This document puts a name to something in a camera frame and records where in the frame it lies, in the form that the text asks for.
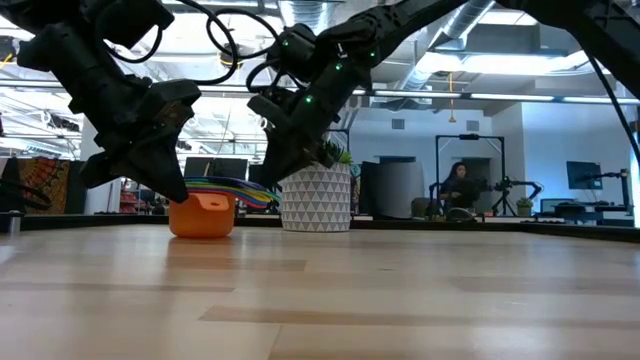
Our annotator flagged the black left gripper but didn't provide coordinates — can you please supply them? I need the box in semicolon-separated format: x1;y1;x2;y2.
68;73;202;205

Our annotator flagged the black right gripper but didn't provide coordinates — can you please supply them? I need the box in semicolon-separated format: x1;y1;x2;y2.
259;23;372;189

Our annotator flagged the green measuring cup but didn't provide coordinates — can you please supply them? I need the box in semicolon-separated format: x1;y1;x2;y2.
186;182;280;206

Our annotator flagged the large orange measuring cup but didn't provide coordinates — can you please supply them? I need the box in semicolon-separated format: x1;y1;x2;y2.
168;188;281;239

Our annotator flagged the succulent in white patterned pot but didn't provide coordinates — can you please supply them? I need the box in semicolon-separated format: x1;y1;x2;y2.
278;139;354;234

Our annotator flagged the black computer monitor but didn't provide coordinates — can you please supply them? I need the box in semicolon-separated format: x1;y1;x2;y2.
213;157;249;180
182;156;215;179

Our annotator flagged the grey cylindrical column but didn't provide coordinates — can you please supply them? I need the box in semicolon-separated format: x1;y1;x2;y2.
378;155;426;219

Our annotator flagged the black hanging ceiling device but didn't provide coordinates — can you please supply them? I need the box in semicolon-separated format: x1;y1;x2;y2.
219;44;246;69

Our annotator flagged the long ceiling light strip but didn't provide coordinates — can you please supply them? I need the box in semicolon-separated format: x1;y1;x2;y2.
0;82;640;104

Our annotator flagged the person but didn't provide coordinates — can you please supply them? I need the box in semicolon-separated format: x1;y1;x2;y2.
429;160;484;219

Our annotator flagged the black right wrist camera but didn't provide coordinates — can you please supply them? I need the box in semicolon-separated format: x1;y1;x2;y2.
246;92;301;131

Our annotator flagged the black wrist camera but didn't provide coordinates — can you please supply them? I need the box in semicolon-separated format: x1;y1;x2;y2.
94;0;175;51
246;92;301;131

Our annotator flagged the black metal table frame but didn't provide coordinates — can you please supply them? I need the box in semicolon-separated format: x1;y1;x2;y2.
0;212;640;245

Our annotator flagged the colourful patterned wall hanging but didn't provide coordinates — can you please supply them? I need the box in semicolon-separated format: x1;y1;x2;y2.
17;157;71;215

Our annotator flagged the black right camera cable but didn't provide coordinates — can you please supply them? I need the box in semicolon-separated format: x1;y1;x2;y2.
205;8;311;109

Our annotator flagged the black camera cable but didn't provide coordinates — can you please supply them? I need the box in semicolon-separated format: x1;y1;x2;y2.
102;0;240;86
205;8;311;109

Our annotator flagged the black curved cable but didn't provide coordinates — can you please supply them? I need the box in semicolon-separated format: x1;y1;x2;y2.
0;174;60;211

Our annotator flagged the black left camera cable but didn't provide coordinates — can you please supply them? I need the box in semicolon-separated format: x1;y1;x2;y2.
102;0;240;86

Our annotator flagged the wide silver ceiling duct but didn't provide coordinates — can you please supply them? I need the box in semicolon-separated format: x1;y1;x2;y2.
277;0;331;31

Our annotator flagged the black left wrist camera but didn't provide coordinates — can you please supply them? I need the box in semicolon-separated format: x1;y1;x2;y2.
94;0;175;51

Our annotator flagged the black metal frame stand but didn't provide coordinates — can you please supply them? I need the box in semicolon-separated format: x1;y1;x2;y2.
433;133;507;217

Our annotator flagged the slanted silver ceiling duct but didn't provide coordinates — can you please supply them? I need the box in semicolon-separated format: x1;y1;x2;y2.
399;0;501;101

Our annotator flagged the wall-mounted dark screen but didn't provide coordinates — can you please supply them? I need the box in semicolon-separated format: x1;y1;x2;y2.
566;160;604;191

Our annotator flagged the black hanging arm cable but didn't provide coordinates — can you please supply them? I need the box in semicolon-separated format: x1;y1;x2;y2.
582;47;640;166

